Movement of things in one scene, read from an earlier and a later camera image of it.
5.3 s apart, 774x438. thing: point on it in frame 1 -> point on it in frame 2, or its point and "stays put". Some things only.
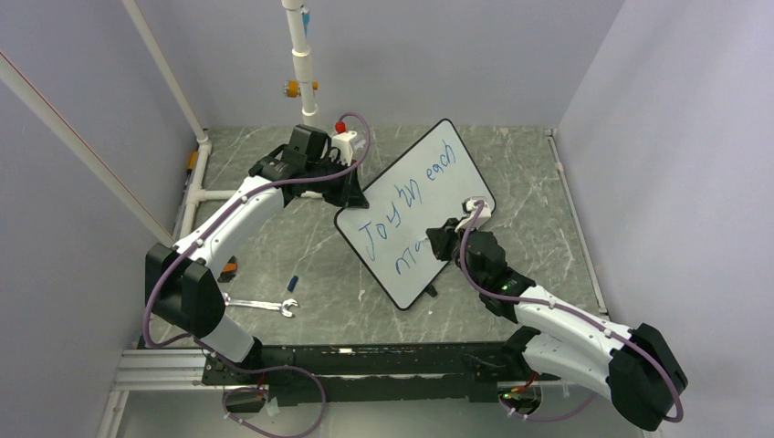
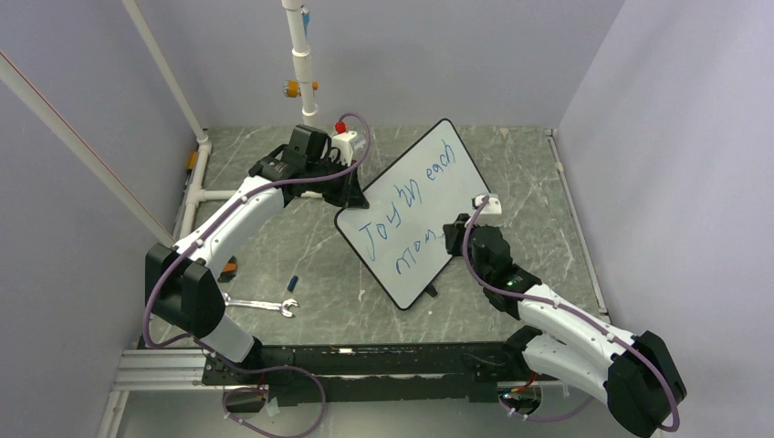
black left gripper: (349, 193) stays put
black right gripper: (441, 238) -> (454, 232)
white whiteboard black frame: (423, 186) stays put
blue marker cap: (292, 284) stays put
